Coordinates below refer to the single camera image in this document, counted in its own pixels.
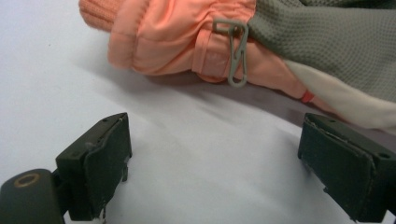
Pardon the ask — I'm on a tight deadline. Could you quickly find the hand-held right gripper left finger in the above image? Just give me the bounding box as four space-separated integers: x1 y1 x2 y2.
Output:
55 112 134 222

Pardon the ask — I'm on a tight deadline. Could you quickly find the grey plastic clip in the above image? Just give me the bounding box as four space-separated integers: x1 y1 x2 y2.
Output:
212 18 250 89

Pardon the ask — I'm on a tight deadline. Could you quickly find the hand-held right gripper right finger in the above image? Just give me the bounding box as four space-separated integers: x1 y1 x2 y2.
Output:
297 112 396 224

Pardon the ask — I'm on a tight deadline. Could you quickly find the pink cloth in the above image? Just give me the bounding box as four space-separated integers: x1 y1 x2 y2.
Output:
78 0 396 132

